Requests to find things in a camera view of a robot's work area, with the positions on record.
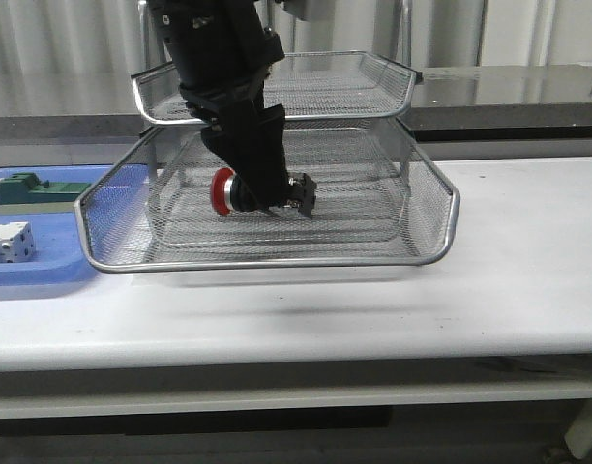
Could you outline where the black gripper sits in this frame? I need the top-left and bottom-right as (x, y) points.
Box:
(179, 72), (288, 206)

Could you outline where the red emergency stop button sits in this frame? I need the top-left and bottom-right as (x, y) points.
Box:
(210, 167), (317, 219)

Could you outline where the mesh rack tray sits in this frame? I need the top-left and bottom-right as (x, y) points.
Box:
(74, 119), (460, 273)
(146, 183), (405, 248)
(131, 50), (420, 126)

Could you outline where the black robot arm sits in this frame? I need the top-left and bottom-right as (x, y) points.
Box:
(149, 1), (289, 207)

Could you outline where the grey pleated curtain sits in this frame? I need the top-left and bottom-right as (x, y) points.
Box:
(0, 1), (592, 76)

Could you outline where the blue plastic tray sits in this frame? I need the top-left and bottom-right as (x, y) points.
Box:
(0, 163), (150, 289)

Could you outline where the white terminal block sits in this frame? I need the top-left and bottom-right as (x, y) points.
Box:
(0, 221), (36, 264)

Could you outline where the white table leg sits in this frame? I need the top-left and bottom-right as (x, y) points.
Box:
(564, 399), (592, 460)

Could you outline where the grey metal rack frame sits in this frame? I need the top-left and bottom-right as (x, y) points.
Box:
(136, 0), (423, 194)

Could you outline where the green and beige switch module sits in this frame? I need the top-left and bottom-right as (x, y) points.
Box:
(0, 172), (91, 216)

